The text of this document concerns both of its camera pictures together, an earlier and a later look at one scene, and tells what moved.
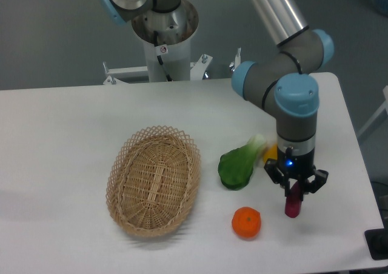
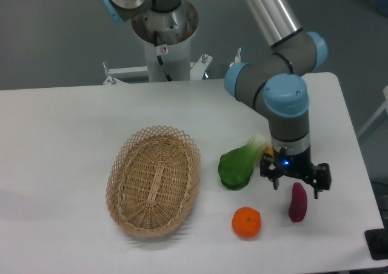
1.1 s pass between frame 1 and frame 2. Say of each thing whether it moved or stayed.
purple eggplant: moved
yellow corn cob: stayed
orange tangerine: stayed
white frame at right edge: stayed
